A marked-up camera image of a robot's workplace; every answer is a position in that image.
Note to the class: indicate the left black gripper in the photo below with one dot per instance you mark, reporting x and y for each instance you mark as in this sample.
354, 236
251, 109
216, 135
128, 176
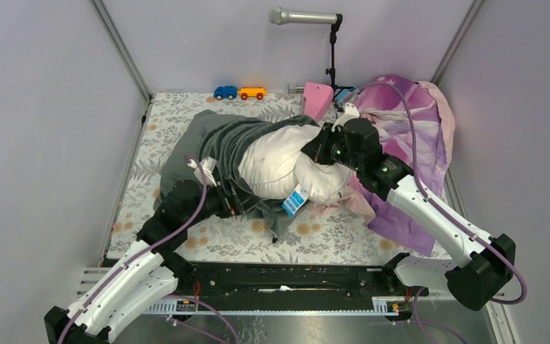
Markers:
230, 204

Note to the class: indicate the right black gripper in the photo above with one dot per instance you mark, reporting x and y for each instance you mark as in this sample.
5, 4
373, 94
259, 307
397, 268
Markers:
317, 148

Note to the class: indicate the grey plush pillowcase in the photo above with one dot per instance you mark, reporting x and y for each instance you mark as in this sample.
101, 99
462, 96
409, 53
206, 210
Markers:
225, 138

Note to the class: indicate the white pillow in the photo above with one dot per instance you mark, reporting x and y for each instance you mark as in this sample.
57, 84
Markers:
274, 165

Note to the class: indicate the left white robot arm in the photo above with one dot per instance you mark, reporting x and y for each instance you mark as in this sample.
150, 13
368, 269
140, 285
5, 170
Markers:
150, 269

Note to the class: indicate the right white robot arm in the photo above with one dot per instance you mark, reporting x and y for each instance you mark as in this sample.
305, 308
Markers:
480, 265

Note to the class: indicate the blue white pillow label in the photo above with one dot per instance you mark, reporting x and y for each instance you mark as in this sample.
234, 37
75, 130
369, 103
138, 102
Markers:
298, 197

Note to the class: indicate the light blue small box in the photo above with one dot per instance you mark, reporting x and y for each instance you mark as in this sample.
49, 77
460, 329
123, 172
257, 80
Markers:
342, 95

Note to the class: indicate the pink wedge block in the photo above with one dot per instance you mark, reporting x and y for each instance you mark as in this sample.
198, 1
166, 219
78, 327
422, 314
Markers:
316, 100

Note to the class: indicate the purple princess print blanket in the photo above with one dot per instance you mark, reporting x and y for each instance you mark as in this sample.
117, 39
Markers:
412, 119

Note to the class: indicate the floral table cloth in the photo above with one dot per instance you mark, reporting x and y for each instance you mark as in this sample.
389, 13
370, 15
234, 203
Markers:
333, 237

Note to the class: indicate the blue toy car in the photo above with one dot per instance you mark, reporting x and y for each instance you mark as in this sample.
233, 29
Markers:
229, 92

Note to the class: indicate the orange toy car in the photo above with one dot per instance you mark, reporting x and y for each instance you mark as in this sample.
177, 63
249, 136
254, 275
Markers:
255, 92

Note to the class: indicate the black microphone stand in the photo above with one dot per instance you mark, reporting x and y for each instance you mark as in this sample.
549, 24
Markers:
331, 71

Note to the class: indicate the silver microphone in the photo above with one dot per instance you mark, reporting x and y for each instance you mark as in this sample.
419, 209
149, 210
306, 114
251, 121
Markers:
280, 16

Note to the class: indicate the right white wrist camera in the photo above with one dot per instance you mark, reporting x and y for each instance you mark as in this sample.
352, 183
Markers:
350, 113

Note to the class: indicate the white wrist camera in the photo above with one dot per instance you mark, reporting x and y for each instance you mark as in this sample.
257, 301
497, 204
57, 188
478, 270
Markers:
350, 113
203, 171

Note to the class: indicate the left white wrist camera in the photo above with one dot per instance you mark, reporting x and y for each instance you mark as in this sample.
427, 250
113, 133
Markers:
203, 171

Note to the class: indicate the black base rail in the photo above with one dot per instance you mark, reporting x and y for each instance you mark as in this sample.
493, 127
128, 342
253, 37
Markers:
277, 288

